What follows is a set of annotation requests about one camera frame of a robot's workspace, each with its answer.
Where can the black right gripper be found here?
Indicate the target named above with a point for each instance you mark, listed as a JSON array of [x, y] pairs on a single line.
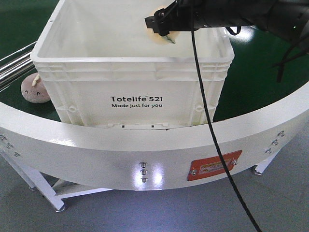
[[197, 14]]

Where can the yellow round plush toy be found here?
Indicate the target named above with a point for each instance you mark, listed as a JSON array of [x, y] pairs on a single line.
[[162, 40]]

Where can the white plastic tote box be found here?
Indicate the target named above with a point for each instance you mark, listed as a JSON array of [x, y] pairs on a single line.
[[101, 70]]

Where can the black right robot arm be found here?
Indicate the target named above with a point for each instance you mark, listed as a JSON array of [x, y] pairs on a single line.
[[287, 19]]

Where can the white curved conveyor rim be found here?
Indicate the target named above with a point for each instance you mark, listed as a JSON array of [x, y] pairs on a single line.
[[148, 159]]

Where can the pink round plush toy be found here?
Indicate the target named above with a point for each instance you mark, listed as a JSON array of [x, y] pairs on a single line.
[[33, 89]]

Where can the red warning label plate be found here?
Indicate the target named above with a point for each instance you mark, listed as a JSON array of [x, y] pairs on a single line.
[[208, 167]]

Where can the metal guide rails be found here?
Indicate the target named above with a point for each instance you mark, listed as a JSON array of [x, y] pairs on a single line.
[[15, 65]]

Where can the white conveyor right leg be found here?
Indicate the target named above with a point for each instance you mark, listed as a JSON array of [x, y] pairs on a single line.
[[261, 167]]

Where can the white conveyor support frame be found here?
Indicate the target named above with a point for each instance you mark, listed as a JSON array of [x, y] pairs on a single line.
[[54, 194]]

